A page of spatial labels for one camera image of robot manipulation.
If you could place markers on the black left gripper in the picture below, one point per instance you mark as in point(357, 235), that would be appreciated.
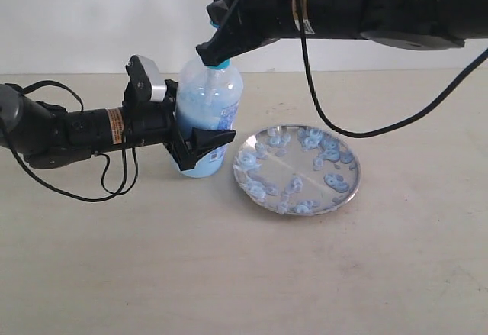
point(148, 123)

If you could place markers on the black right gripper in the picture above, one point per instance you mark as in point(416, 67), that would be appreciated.
point(242, 26)

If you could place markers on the blue liquid pump bottle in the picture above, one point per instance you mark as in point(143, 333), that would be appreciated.
point(208, 96)

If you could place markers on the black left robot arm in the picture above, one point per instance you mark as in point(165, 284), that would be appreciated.
point(50, 137)

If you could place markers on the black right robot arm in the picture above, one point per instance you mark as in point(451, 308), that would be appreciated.
point(423, 25)

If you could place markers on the round steel plate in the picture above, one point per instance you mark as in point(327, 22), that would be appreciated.
point(297, 170)

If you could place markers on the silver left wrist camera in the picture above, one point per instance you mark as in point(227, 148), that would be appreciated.
point(146, 82)

